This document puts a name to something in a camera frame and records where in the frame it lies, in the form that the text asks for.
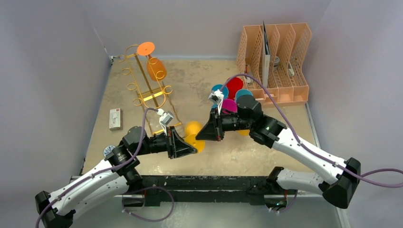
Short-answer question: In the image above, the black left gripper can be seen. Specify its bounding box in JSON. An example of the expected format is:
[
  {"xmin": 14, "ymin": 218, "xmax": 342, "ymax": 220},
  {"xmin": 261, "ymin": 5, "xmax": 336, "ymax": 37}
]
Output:
[{"xmin": 134, "ymin": 126, "xmax": 197, "ymax": 159}]

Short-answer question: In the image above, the yellow wine glass back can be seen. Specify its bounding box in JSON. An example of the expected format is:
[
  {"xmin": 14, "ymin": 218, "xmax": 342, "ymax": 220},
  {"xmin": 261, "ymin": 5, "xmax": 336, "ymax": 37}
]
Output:
[{"xmin": 184, "ymin": 121, "xmax": 205, "ymax": 153}]

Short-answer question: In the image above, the yellow wine glass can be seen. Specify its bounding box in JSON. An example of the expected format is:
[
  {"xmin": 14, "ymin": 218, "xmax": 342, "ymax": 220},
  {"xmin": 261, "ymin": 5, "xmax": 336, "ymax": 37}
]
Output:
[
  {"xmin": 184, "ymin": 121, "xmax": 205, "ymax": 153},
  {"xmin": 237, "ymin": 130, "xmax": 250, "ymax": 136}
]

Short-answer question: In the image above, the magenta wine glass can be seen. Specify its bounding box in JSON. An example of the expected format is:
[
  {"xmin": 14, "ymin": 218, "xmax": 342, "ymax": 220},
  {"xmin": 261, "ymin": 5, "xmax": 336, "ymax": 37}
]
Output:
[{"xmin": 221, "ymin": 99, "xmax": 237, "ymax": 114}]

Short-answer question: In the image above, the light blue wine glass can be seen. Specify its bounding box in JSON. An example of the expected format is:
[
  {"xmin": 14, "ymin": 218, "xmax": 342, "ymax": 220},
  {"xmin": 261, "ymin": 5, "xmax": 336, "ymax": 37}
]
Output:
[{"xmin": 234, "ymin": 89, "xmax": 253, "ymax": 102}]

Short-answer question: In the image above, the red wine glass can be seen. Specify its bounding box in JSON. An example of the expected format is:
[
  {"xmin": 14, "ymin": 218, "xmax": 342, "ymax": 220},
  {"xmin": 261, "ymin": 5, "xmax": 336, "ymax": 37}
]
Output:
[{"xmin": 226, "ymin": 77, "xmax": 243, "ymax": 100}]

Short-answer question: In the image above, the orange wine glass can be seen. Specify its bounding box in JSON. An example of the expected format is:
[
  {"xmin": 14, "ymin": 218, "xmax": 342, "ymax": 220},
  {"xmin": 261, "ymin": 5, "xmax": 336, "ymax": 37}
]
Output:
[{"xmin": 137, "ymin": 41, "xmax": 167, "ymax": 81}]

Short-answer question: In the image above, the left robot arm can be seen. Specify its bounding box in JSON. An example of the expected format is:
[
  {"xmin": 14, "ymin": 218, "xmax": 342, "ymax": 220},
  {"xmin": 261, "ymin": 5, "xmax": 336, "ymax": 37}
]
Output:
[{"xmin": 35, "ymin": 126, "xmax": 198, "ymax": 228}]

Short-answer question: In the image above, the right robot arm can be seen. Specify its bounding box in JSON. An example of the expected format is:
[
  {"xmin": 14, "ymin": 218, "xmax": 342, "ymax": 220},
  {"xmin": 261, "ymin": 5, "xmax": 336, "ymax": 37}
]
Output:
[{"xmin": 195, "ymin": 95, "xmax": 361, "ymax": 209}]

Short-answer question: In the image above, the white stapler box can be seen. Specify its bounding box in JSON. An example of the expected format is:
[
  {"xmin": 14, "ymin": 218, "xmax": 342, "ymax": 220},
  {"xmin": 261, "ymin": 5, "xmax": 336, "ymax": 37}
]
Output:
[{"xmin": 109, "ymin": 108, "xmax": 122, "ymax": 131}]

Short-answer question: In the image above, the blue white round tin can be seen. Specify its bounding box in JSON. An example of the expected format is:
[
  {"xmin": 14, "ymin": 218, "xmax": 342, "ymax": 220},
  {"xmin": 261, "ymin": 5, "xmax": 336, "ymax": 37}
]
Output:
[{"xmin": 103, "ymin": 145, "xmax": 115, "ymax": 158}]

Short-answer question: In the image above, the dark folder in organizer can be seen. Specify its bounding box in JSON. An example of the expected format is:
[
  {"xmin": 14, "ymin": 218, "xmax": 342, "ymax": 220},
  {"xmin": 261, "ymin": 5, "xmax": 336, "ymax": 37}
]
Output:
[{"xmin": 262, "ymin": 21, "xmax": 270, "ymax": 88}]

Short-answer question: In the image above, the peach plastic file organizer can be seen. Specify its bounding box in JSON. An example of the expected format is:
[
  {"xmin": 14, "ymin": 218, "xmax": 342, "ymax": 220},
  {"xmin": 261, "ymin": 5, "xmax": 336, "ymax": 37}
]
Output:
[{"xmin": 236, "ymin": 23, "xmax": 312, "ymax": 106}]

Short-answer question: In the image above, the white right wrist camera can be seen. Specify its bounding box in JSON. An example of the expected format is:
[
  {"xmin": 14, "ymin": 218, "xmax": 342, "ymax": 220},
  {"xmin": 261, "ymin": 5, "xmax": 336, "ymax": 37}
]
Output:
[{"xmin": 208, "ymin": 89, "xmax": 224, "ymax": 115}]

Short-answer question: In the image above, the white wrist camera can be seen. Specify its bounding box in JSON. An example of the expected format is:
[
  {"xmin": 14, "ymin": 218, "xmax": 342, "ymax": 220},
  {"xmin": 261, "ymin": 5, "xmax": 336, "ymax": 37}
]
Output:
[
  {"xmin": 155, "ymin": 108, "xmax": 174, "ymax": 134},
  {"xmin": 208, "ymin": 89, "xmax": 224, "ymax": 115}
]

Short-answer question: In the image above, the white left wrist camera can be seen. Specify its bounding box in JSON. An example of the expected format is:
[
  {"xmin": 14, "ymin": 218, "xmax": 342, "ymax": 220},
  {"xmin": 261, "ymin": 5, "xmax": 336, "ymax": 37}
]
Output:
[{"xmin": 155, "ymin": 108, "xmax": 174, "ymax": 134}]

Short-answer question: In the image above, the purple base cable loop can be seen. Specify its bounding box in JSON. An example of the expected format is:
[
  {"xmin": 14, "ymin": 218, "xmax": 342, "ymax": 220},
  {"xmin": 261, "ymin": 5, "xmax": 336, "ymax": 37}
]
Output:
[{"xmin": 122, "ymin": 186, "xmax": 175, "ymax": 223}]

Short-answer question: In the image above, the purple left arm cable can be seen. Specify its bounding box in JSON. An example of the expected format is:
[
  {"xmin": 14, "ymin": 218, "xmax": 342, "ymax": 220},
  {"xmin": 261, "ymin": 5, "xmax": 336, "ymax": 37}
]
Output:
[{"xmin": 34, "ymin": 108, "xmax": 160, "ymax": 228}]

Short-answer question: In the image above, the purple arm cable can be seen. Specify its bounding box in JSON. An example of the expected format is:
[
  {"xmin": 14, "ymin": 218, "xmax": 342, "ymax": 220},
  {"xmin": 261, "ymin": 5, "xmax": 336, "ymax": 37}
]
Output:
[
  {"xmin": 34, "ymin": 108, "xmax": 160, "ymax": 228},
  {"xmin": 220, "ymin": 73, "xmax": 403, "ymax": 215}
]

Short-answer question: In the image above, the aluminium frame rail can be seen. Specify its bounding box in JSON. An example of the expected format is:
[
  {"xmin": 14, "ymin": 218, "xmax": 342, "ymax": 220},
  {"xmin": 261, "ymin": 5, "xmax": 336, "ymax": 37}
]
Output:
[{"xmin": 64, "ymin": 175, "xmax": 344, "ymax": 199}]

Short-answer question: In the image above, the gold wire wine glass rack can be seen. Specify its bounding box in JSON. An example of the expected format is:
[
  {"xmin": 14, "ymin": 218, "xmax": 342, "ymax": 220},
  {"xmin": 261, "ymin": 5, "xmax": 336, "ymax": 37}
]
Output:
[{"xmin": 117, "ymin": 44, "xmax": 184, "ymax": 138}]

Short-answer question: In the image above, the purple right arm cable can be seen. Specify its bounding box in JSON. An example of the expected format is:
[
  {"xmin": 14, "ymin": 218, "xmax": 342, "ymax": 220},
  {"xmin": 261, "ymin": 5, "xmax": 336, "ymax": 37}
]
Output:
[{"xmin": 220, "ymin": 73, "xmax": 403, "ymax": 215}]

